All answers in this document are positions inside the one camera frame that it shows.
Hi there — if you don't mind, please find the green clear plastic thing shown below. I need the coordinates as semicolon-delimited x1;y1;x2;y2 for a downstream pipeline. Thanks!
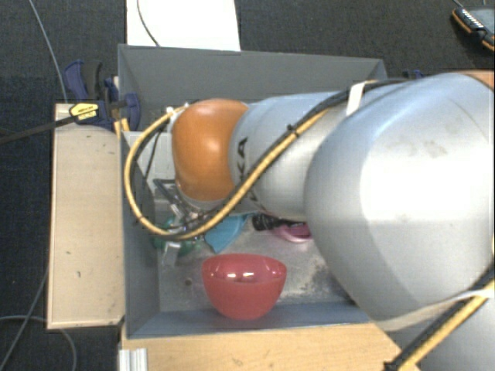
149;216;205;259

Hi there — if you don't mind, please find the pink plastic ring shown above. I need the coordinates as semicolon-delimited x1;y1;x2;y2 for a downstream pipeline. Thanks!
275;222;312;244

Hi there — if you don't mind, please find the grey metal bin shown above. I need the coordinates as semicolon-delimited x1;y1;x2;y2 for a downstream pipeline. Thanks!
117;43;389;340

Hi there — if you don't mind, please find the red plastic bowl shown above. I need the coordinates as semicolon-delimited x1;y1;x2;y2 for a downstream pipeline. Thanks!
200;252;288;322

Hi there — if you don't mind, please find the pale wood flat board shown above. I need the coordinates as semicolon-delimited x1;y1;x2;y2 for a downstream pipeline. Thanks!
46;103;127;330

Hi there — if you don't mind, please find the light blue plastic cup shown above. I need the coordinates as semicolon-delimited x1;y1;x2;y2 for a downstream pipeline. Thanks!
203;212;249;254

